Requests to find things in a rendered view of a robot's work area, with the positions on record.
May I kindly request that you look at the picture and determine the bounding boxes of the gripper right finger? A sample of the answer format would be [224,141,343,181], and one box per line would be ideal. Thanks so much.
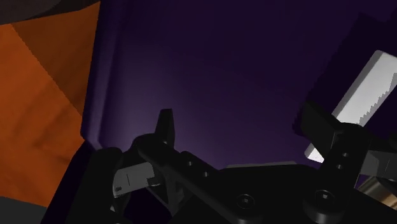
[293,101,397,190]

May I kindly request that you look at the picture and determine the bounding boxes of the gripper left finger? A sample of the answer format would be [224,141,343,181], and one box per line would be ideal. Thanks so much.
[66,108,233,224]

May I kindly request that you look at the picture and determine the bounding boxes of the beige object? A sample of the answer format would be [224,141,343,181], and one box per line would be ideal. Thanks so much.
[356,176,397,211]

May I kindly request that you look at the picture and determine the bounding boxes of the white rectangular block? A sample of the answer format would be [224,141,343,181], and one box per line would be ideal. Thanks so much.
[304,49,397,164]

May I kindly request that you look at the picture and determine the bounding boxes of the dark purple sofa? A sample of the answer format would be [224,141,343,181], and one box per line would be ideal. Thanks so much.
[40,0,397,224]

